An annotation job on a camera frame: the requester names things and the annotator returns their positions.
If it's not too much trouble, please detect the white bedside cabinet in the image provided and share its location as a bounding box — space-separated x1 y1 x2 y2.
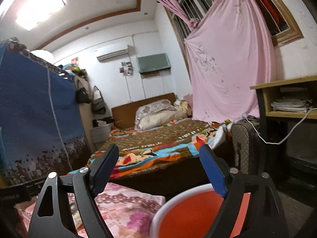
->
90 124 113 150

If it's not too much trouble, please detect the colourful striped bed quilt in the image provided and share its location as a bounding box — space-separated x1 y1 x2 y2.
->
67 117 232 180

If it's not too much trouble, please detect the black mesh fan heater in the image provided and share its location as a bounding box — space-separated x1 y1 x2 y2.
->
231 118 260 175

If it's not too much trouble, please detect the red plastic basin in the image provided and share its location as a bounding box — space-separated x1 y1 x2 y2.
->
149 183 251 238

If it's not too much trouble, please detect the pink floral blanket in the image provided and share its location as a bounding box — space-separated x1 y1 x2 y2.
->
16 183 165 237

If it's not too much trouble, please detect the wooden bed headboard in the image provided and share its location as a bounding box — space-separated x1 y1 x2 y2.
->
111 93 176 129

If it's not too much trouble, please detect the hanging grey handbag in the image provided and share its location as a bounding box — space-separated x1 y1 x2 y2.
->
91 86 106 115

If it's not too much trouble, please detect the cream pillow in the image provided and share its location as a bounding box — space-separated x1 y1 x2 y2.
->
135 108 187 131

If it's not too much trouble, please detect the blue fabric wardrobe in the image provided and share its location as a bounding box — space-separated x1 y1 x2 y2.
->
0 39 91 186

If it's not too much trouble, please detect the floral pillow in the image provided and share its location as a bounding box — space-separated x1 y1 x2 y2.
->
135 99 176 125

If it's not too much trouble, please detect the black hanging handbag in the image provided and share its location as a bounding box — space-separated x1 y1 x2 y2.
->
75 80 91 104

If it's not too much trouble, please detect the wooden desk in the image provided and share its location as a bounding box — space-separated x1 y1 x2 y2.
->
250 75 316 192

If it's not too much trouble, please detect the stack of papers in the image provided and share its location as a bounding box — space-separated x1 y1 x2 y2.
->
270 98 313 113

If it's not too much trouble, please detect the white air conditioner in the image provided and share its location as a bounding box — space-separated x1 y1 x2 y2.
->
96 45 129 62

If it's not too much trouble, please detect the pink hanging sheet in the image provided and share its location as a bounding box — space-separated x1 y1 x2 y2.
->
184 0 276 123

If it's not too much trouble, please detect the pink tied curtain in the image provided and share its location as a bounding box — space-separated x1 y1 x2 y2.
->
156 0 200 32

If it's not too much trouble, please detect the white power cable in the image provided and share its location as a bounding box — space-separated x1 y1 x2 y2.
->
241 107 317 146

